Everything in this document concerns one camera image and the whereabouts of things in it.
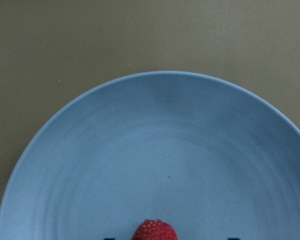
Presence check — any blue round plate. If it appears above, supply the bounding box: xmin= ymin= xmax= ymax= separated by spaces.
xmin=0 ymin=71 xmax=300 ymax=240

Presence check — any red strawberry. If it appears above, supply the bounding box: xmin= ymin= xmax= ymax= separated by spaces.
xmin=131 ymin=219 xmax=179 ymax=240

